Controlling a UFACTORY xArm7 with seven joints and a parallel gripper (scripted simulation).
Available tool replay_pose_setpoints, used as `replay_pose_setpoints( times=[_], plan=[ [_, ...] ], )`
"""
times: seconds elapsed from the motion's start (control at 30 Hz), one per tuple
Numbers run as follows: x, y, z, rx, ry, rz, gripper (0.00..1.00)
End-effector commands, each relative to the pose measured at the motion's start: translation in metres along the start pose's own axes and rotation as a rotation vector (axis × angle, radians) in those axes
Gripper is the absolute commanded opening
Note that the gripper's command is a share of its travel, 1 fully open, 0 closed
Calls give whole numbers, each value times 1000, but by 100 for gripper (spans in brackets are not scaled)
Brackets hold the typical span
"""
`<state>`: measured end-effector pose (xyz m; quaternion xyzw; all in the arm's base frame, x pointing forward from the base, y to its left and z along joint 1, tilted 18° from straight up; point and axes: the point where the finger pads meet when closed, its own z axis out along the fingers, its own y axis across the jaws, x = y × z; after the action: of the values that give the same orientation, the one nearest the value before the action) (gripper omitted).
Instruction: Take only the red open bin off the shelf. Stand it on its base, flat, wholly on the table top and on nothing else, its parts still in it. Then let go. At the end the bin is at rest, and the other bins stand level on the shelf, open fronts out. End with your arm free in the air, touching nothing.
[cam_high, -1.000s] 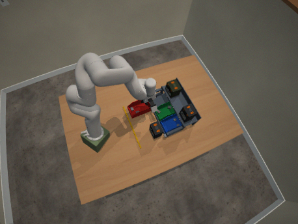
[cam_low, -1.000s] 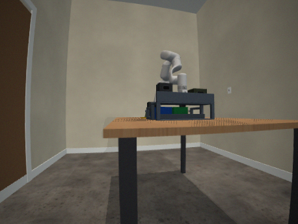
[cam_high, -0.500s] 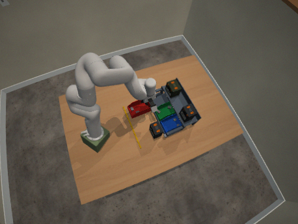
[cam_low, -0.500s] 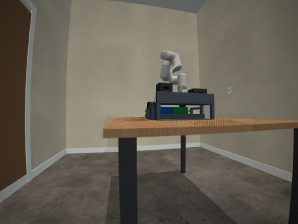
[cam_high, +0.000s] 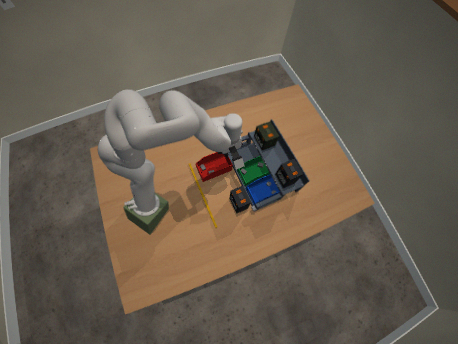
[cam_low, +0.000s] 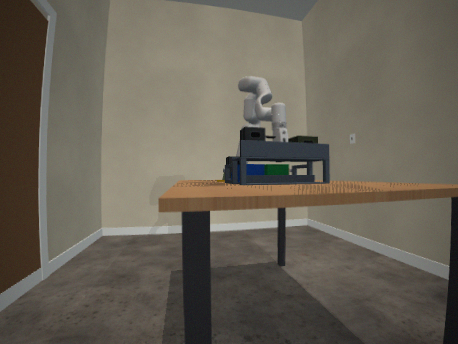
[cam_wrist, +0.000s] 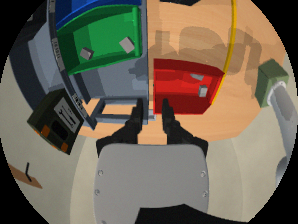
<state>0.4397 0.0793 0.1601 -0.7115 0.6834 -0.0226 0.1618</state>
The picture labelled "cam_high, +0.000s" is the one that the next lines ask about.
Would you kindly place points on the grey metal shelf rack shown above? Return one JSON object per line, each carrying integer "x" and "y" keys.
{"x": 274, "y": 157}

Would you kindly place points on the green open bin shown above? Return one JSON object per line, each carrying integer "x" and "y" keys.
{"x": 253, "y": 171}

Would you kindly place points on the red bin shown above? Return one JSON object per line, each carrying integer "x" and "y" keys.
{"x": 217, "y": 162}

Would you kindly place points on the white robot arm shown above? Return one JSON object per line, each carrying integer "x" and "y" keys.
{"x": 143, "y": 132}

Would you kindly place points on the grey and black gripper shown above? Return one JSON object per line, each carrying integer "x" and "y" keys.
{"x": 237, "y": 145}

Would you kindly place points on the blue open bin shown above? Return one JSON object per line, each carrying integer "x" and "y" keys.
{"x": 259, "y": 191}

